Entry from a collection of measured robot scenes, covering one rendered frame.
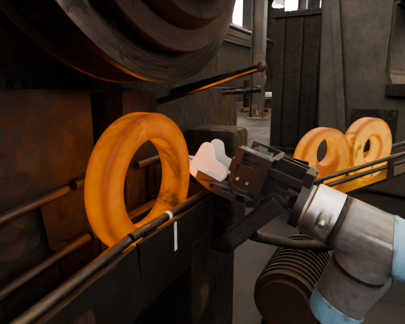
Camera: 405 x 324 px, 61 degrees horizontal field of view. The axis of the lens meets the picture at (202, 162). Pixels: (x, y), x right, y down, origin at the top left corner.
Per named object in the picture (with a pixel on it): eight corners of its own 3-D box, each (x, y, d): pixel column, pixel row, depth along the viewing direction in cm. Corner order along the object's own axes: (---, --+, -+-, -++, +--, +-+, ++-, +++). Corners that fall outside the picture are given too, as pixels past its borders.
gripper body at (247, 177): (251, 137, 55) (324, 168, 51) (234, 184, 58) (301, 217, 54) (233, 145, 48) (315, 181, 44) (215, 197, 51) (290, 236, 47)
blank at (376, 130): (339, 122, 82) (351, 123, 79) (382, 112, 89) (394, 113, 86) (339, 182, 86) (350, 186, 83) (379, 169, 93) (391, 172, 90)
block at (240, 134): (182, 245, 69) (180, 126, 64) (200, 230, 76) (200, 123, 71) (231, 256, 65) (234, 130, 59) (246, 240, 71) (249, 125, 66)
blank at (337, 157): (340, 121, 82) (351, 123, 79) (339, 182, 86) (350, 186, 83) (290, 132, 75) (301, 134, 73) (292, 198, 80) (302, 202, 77)
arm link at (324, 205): (328, 231, 52) (319, 254, 45) (299, 217, 54) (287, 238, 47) (349, 188, 49) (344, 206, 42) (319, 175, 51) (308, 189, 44)
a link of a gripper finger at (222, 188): (207, 164, 55) (255, 187, 52) (204, 174, 56) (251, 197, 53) (193, 170, 51) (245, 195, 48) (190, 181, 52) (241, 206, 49)
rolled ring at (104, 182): (190, 108, 51) (171, 107, 52) (98, 119, 35) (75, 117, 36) (191, 225, 55) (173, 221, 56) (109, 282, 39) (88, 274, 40)
